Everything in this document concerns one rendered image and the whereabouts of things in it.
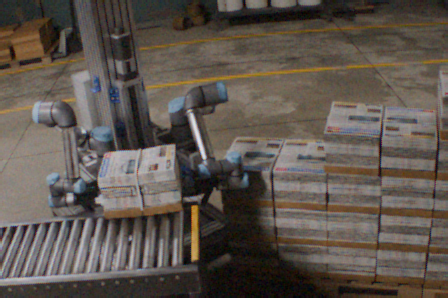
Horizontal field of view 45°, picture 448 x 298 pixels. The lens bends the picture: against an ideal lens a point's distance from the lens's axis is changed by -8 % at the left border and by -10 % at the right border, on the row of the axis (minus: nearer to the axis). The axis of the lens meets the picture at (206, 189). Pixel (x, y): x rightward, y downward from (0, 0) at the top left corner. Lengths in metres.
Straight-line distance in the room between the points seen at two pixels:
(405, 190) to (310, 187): 0.51
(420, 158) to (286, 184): 0.74
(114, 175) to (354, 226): 1.27
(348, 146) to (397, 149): 0.25
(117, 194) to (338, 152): 1.09
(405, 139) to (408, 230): 0.54
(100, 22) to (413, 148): 1.79
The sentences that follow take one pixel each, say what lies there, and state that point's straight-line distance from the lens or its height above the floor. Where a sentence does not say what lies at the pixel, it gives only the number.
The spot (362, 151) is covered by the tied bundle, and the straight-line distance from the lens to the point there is 2.90.
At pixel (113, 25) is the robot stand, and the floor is 1.58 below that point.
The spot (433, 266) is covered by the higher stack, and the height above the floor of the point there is 0.28.
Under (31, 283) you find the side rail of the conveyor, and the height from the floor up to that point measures 0.80.
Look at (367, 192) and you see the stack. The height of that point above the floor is 0.73.
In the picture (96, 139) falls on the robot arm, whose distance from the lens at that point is 3.23.
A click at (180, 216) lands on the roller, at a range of 2.82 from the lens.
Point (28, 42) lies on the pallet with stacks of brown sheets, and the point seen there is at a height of 0.39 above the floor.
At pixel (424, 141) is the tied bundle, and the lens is 2.85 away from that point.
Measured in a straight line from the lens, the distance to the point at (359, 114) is 3.06.
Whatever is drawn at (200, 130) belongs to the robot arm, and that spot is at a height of 1.08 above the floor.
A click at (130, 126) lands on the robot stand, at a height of 0.98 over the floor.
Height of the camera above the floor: 2.32
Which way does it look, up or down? 30 degrees down
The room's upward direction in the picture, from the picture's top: 8 degrees counter-clockwise
